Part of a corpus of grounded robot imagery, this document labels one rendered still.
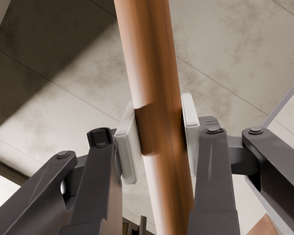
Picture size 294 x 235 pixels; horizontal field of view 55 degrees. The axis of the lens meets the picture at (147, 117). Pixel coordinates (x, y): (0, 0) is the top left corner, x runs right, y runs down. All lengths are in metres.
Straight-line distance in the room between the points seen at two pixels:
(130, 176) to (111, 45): 3.75
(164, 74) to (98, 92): 3.84
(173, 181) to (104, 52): 3.75
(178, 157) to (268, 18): 3.93
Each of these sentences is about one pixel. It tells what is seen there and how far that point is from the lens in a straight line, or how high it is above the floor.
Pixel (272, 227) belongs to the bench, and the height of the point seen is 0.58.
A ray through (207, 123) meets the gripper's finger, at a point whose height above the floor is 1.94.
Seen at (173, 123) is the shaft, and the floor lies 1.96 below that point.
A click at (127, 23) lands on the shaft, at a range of 0.16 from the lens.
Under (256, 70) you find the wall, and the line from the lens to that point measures 4.08.
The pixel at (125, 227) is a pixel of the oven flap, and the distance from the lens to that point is 2.11.
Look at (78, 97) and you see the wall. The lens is 4.08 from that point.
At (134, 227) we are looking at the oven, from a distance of 2.20.
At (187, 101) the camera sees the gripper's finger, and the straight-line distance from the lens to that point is 0.18.
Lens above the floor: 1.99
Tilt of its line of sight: 7 degrees down
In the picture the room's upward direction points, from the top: 59 degrees counter-clockwise
